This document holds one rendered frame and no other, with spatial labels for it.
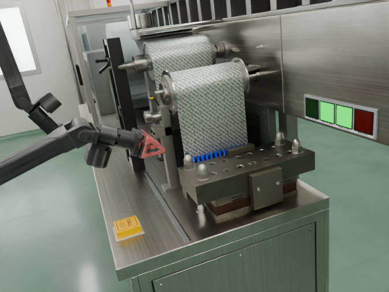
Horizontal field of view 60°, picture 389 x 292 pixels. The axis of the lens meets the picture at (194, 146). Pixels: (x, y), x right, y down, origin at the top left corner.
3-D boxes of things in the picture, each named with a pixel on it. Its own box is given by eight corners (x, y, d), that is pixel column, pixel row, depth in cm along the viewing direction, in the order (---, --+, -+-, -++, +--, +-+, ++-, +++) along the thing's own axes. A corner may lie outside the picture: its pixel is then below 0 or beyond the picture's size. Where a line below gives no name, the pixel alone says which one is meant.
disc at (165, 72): (165, 110, 118) (158, 68, 113) (167, 110, 118) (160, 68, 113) (178, 119, 105) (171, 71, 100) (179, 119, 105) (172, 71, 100)
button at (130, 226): (114, 228, 102) (113, 221, 101) (137, 221, 104) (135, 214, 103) (118, 240, 96) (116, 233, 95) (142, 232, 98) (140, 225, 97)
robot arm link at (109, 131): (98, 126, 95) (96, 120, 100) (91, 148, 97) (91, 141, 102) (121, 132, 98) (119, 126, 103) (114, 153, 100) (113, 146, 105)
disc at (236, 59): (230, 97, 126) (226, 57, 121) (231, 97, 126) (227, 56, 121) (250, 103, 112) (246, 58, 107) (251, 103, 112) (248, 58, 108)
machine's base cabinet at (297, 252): (102, 190, 340) (81, 108, 312) (162, 174, 359) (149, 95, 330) (177, 481, 114) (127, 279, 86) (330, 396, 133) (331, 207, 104)
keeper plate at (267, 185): (250, 207, 101) (248, 174, 97) (279, 198, 104) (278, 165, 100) (255, 211, 99) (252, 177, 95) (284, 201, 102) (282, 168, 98)
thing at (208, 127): (185, 163, 112) (177, 109, 106) (247, 146, 119) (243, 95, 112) (186, 163, 111) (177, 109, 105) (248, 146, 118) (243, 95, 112)
